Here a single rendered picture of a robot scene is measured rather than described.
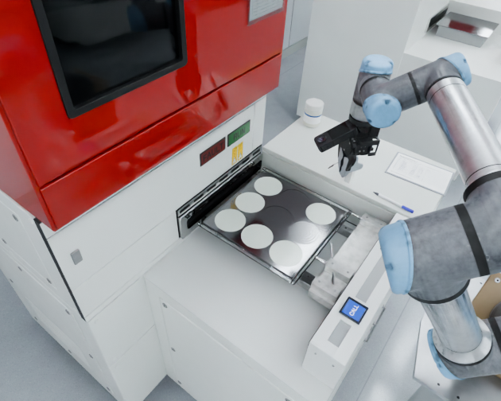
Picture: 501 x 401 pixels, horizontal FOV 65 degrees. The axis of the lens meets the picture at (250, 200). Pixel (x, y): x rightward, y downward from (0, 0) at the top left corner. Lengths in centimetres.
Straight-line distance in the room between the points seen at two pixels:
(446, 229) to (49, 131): 66
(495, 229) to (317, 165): 86
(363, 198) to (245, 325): 57
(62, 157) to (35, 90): 14
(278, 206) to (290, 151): 24
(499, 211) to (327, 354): 51
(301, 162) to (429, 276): 85
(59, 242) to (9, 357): 133
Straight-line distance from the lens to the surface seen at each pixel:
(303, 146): 150
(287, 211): 132
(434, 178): 151
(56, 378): 211
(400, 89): 92
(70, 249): 99
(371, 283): 112
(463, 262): 66
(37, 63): 71
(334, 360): 98
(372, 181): 141
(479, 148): 76
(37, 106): 73
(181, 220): 123
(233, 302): 118
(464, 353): 98
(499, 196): 68
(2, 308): 241
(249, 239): 122
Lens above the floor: 183
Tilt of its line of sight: 44 degrees down
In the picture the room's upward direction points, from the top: 4 degrees clockwise
